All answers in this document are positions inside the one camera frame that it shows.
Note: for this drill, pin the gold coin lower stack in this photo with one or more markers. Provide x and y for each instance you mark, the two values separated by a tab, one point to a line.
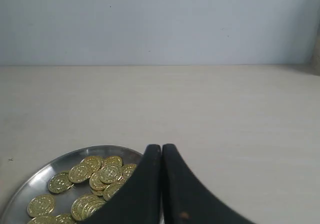
78	205

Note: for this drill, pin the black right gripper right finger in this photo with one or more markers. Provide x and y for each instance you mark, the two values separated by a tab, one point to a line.
186	199

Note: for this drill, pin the gold coin bottom edge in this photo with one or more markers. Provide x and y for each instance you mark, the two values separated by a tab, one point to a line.
43	219

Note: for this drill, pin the gold coin centre stack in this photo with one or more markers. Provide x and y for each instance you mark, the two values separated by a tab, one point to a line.
110	173

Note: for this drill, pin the gold coin stack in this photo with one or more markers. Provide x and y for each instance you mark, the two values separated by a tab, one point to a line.
78	205
110	173

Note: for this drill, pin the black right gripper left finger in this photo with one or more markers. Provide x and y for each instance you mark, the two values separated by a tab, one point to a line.
138	200

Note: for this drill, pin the gold coin upper left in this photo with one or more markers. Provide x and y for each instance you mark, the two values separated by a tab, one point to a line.
59	183

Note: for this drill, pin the gold coin top centre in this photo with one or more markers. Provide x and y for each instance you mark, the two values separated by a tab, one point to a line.
116	160

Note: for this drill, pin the round steel plate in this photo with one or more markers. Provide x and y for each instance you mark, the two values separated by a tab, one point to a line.
15	210

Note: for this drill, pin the gold coin lone left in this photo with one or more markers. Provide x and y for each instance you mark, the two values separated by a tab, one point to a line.
41	205

